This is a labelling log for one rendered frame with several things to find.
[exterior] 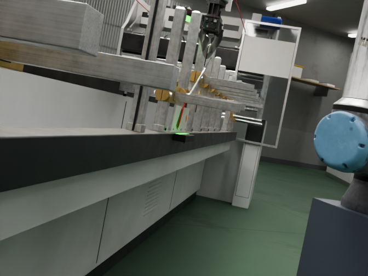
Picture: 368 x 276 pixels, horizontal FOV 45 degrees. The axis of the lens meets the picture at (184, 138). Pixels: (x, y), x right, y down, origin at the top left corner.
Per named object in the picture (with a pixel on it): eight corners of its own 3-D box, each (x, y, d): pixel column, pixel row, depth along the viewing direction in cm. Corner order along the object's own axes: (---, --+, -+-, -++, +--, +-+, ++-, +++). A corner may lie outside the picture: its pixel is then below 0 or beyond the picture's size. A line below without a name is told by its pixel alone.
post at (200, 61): (189, 140, 205) (209, 36, 202) (188, 140, 201) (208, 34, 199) (182, 138, 205) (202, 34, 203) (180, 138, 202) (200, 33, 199)
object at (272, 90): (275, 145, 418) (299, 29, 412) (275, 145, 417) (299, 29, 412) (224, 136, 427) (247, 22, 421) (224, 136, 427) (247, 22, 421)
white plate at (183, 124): (185, 132, 188) (190, 108, 187) (171, 132, 162) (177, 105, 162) (184, 132, 188) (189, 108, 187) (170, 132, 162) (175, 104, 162)
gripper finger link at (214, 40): (204, 56, 167) (208, 32, 166) (206, 59, 173) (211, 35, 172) (212, 58, 166) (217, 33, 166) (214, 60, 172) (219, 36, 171)
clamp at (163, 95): (178, 104, 162) (180, 90, 161) (169, 102, 148) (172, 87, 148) (161, 101, 163) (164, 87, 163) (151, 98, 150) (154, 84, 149)
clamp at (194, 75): (205, 86, 210) (207, 75, 210) (200, 83, 197) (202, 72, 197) (193, 84, 211) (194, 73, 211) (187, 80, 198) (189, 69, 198)
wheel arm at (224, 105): (239, 115, 154) (241, 103, 154) (238, 115, 151) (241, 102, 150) (121, 93, 162) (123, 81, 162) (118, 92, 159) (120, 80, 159)
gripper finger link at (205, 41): (196, 55, 167) (200, 30, 167) (199, 58, 173) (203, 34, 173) (204, 56, 167) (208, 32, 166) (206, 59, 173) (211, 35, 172)
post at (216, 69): (205, 142, 254) (222, 58, 251) (204, 142, 250) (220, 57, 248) (199, 141, 254) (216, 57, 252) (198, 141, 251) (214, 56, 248)
